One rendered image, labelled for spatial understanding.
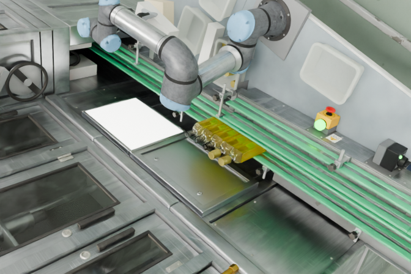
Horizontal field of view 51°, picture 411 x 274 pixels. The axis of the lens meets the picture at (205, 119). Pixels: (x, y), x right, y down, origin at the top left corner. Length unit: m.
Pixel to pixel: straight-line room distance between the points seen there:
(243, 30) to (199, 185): 0.66
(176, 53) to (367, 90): 0.76
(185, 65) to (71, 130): 0.87
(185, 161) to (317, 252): 0.68
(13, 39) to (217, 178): 1.15
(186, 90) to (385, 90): 0.74
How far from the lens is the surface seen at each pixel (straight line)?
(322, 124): 1.79
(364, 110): 1.80
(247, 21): 1.75
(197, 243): 1.62
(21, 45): 2.30
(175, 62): 1.46
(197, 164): 1.95
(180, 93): 1.50
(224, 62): 1.72
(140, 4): 2.05
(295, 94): 1.96
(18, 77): 2.29
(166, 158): 1.96
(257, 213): 1.82
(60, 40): 2.36
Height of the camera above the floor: 2.31
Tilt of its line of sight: 41 degrees down
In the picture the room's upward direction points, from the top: 109 degrees counter-clockwise
